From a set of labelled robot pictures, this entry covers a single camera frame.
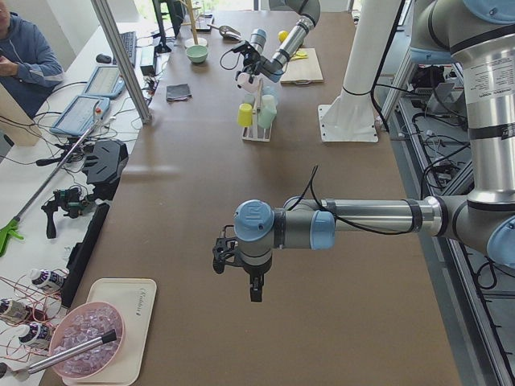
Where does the cream white cup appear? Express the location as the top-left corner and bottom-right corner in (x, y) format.
(261, 94), (278, 109)

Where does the yellow lemon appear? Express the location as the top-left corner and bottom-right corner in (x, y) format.
(278, 31), (289, 43)

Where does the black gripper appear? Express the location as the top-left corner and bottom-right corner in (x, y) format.
(212, 236), (264, 302)
(232, 40), (266, 83)

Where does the grey white cup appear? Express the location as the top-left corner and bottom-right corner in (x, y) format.
(242, 93), (255, 106)

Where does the blue teach pendant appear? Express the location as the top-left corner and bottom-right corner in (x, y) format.
(50, 94), (110, 137)
(83, 65), (126, 99)

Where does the black keyboard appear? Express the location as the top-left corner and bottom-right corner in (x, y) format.
(119, 31), (137, 67)

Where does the white wire cup holder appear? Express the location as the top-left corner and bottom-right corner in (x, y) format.
(241, 79), (278, 142)

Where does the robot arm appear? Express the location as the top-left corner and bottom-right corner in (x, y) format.
(212, 1), (514, 302)
(231, 1), (320, 88)

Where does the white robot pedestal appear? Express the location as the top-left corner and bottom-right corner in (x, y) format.
(318, 0), (404, 142)

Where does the yellow cup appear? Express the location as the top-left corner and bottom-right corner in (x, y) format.
(237, 103), (253, 127)

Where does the steel scoop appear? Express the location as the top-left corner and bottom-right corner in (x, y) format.
(208, 24), (241, 40)

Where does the cream plastic tray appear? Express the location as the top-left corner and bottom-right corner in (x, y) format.
(72, 277), (158, 386)

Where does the green handled reach grabber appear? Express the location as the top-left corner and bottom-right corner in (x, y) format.
(0, 100), (101, 257)

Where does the pink cup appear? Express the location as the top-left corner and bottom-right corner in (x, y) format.
(236, 72), (259, 92)

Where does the wooden cutting board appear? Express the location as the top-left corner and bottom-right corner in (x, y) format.
(280, 48), (323, 84)

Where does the seated person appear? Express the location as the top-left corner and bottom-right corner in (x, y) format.
(1, 2), (64, 118)

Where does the grey folded cloth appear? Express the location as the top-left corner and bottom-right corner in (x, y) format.
(166, 84), (192, 101)

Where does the pink bowl with cubes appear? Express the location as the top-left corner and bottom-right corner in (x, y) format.
(49, 302), (125, 380)

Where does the round wooden stand base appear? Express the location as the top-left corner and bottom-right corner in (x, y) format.
(184, 37), (208, 48)

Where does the mint green bowl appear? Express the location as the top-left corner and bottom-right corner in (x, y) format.
(186, 45), (208, 64)

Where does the green cup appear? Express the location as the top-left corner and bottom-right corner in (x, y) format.
(257, 107), (277, 129)

